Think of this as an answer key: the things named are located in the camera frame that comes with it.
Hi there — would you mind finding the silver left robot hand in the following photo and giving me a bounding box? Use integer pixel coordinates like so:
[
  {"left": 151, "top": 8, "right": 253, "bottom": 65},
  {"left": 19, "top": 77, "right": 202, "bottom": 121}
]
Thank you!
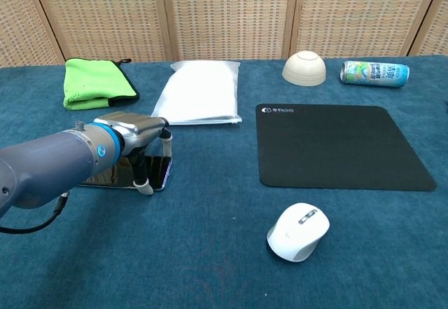
[{"left": 92, "top": 111, "right": 174, "bottom": 196}]

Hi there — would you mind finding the black smartphone with blue back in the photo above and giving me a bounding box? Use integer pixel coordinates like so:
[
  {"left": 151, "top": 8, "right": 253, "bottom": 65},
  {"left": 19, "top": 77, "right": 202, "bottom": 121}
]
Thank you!
[{"left": 78, "top": 153, "right": 175, "bottom": 192}]

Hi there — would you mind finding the folded green microfiber towel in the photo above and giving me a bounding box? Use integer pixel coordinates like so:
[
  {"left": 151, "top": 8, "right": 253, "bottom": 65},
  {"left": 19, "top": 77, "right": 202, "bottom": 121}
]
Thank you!
[{"left": 62, "top": 57, "right": 141, "bottom": 111}]

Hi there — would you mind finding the frosted white zip bag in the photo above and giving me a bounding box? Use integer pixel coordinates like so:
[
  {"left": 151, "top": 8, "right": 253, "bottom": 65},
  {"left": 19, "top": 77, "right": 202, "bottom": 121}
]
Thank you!
[{"left": 150, "top": 60, "right": 243, "bottom": 127}]

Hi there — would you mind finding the woven wooden screen panel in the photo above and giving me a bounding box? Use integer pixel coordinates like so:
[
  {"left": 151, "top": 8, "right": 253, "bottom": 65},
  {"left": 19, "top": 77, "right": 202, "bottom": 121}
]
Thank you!
[
  {"left": 29, "top": 0, "right": 178, "bottom": 64},
  {"left": 408, "top": 0, "right": 448, "bottom": 57},
  {"left": 282, "top": 0, "right": 442, "bottom": 60},
  {"left": 0, "top": 0, "right": 68, "bottom": 68},
  {"left": 161, "top": 0, "right": 300, "bottom": 62}
]

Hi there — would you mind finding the blue table cloth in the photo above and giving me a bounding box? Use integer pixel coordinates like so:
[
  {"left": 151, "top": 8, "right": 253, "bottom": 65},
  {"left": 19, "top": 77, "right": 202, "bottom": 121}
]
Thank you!
[{"left": 0, "top": 53, "right": 448, "bottom": 309}]

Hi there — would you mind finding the beige upturned bowl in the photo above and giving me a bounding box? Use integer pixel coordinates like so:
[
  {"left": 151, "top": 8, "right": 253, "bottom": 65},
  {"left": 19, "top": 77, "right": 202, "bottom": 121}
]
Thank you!
[{"left": 281, "top": 50, "right": 327, "bottom": 88}]

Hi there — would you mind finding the black mouse pad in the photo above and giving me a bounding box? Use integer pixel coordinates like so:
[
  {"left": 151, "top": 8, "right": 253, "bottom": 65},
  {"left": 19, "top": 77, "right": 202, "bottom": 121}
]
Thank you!
[{"left": 255, "top": 103, "right": 438, "bottom": 192}]

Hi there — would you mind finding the blue green drink can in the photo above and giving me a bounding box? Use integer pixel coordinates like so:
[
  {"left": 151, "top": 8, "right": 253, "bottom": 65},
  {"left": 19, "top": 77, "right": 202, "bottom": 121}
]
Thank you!
[{"left": 339, "top": 60, "right": 410, "bottom": 89}]

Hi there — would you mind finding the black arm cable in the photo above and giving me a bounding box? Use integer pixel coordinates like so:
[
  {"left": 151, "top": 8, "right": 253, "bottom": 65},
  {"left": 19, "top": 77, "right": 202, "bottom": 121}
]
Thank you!
[{"left": 0, "top": 190, "right": 71, "bottom": 235}]

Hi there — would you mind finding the white wireless mouse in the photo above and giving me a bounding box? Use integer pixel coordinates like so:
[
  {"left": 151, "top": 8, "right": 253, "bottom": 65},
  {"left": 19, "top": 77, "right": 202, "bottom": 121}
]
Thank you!
[{"left": 267, "top": 202, "right": 330, "bottom": 263}]

